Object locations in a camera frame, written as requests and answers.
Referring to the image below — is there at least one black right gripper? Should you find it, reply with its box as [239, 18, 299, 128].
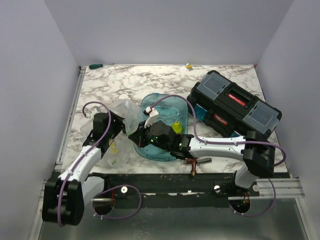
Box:
[128, 120, 171, 153]

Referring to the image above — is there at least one clear plastic bag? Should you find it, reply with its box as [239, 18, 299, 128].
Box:
[96, 99, 143, 169]

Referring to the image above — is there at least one green fake lime fruit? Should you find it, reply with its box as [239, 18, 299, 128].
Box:
[171, 121, 183, 134]

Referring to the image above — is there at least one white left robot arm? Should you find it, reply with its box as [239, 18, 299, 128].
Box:
[42, 111, 125, 226]

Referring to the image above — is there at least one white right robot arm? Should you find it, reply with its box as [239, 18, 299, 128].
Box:
[128, 120, 275, 196]

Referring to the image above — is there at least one teal transparent plastic tray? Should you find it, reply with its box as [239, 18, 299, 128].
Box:
[134, 93, 189, 162]

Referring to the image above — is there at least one small yellow grey brush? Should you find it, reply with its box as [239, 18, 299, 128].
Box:
[185, 63, 193, 71]

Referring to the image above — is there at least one black plastic toolbox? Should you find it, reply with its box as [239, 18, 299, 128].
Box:
[187, 70, 282, 140]

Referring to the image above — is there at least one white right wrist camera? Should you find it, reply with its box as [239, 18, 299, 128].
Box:
[143, 106, 159, 128]

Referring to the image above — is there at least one green handled screwdriver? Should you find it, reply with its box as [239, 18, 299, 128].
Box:
[88, 63, 104, 70]

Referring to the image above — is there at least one brown handled small tool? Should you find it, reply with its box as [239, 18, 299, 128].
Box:
[186, 158, 197, 177]

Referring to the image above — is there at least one aluminium mounting rail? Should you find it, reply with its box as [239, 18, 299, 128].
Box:
[39, 177, 306, 201]

